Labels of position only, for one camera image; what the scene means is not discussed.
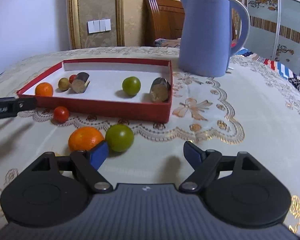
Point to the sugarcane piece at tray right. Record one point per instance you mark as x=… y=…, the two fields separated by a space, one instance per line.
x=160 y=90

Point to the colourful striped bedding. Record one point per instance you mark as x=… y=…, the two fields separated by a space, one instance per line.
x=281 y=69

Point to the embroidered cream tablecloth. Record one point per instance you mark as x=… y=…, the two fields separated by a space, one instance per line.
x=250 y=109

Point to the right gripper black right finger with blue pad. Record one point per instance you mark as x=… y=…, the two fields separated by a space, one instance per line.
x=210 y=163

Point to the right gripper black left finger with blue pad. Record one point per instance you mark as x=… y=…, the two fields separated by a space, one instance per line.
x=76 y=173

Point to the small orange mandarin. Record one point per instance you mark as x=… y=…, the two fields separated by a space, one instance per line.
x=44 y=89

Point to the patterned wardrobe sliding doors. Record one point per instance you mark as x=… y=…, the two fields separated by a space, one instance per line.
x=275 y=31

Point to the green tomato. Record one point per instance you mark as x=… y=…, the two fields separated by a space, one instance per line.
x=119 y=137
x=131 y=85

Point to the red cherry tomato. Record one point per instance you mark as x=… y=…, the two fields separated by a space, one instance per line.
x=72 y=78
x=61 y=114

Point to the red cherry tomato in tray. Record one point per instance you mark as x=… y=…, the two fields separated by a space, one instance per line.
x=72 y=78

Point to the large orange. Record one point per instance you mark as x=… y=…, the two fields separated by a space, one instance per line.
x=84 y=139

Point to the gold framed wall panel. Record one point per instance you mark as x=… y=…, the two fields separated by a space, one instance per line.
x=81 y=12

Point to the blue electric kettle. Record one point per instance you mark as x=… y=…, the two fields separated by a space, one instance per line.
x=205 y=45

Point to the wooden bed headboard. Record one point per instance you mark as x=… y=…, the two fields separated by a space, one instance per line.
x=163 y=19

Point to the dark sugarcane piece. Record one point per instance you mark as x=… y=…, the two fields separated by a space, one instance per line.
x=80 y=82

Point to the red shallow box tray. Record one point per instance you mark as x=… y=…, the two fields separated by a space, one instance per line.
x=104 y=95

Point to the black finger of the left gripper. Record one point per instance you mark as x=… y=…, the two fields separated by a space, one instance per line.
x=25 y=104

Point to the white wall switch panel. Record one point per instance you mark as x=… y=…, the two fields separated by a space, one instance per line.
x=98 y=26

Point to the pale yellow longan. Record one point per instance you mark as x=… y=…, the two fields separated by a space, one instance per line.
x=58 y=155

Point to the yellow-green longan in tray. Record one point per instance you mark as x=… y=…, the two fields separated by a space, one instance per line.
x=63 y=84

